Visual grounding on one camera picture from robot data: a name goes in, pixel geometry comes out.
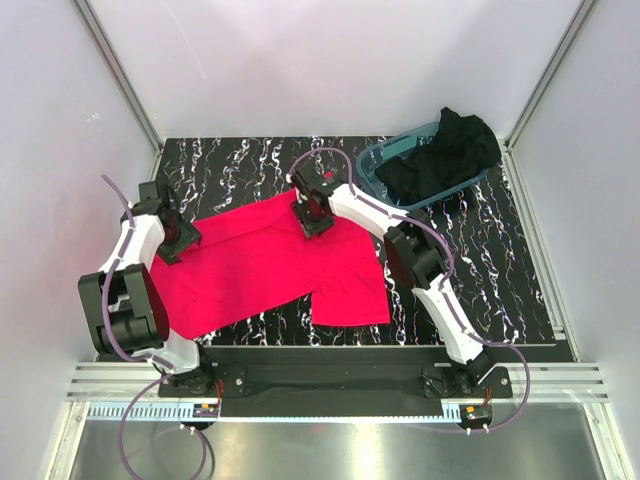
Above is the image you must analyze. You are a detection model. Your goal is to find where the pink red t shirt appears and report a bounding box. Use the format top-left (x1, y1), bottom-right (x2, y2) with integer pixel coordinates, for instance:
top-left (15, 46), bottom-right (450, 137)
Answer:
top-left (150, 191), bottom-right (391, 339)

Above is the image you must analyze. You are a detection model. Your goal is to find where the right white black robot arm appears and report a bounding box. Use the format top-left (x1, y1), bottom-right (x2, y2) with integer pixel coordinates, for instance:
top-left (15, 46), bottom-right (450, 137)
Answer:
top-left (286, 175), bottom-right (496, 398)

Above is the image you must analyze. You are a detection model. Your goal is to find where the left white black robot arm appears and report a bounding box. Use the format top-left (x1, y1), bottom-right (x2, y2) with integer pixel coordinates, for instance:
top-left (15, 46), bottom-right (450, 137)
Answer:
top-left (78, 175), bottom-right (222, 396)

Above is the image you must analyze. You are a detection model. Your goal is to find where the teal transparent plastic bin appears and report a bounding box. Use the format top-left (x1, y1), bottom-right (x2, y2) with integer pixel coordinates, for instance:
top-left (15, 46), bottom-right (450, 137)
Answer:
top-left (355, 122), bottom-right (489, 211)

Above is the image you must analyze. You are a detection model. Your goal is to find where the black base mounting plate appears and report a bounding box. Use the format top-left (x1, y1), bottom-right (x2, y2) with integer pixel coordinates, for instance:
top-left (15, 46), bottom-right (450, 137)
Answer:
top-left (159, 346), bottom-right (514, 405)

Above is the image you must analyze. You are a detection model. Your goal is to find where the black t shirt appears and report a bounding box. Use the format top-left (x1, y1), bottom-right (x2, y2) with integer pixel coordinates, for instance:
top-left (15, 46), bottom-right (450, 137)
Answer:
top-left (374, 107), bottom-right (501, 205)

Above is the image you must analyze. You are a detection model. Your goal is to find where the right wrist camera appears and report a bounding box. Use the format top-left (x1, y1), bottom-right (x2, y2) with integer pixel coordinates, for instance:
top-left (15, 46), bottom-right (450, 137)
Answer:
top-left (288, 167), bottom-right (329, 200)

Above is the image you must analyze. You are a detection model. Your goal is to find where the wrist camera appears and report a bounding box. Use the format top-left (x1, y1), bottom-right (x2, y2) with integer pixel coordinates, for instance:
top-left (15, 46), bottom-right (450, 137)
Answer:
top-left (288, 167), bottom-right (329, 200)
top-left (131, 180), bottom-right (175, 217)

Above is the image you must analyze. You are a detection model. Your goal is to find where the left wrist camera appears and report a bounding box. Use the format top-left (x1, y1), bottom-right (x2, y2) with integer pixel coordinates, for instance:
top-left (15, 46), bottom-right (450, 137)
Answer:
top-left (131, 180), bottom-right (175, 217)

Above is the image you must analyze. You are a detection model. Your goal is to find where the white slotted cable duct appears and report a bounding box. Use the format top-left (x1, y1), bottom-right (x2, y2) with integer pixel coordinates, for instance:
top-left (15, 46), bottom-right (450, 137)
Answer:
top-left (88, 399), bottom-right (461, 424)

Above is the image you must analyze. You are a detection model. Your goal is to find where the left aluminium frame post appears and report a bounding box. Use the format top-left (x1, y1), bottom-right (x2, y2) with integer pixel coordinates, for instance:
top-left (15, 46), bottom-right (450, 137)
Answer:
top-left (71, 0), bottom-right (164, 155)

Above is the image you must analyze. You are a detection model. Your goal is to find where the aluminium frame post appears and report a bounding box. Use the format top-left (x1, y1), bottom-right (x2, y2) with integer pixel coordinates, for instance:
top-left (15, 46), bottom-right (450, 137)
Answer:
top-left (71, 0), bottom-right (164, 155)
top-left (503, 0), bottom-right (601, 151)

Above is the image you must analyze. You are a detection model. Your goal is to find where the aluminium front rail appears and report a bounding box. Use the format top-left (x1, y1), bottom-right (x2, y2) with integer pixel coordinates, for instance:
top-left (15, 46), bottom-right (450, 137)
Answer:
top-left (66, 362), bottom-right (608, 403)

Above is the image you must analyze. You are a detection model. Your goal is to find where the right aluminium frame post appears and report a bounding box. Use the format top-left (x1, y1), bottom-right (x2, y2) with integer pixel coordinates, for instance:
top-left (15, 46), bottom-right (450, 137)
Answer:
top-left (503, 0), bottom-right (601, 151)

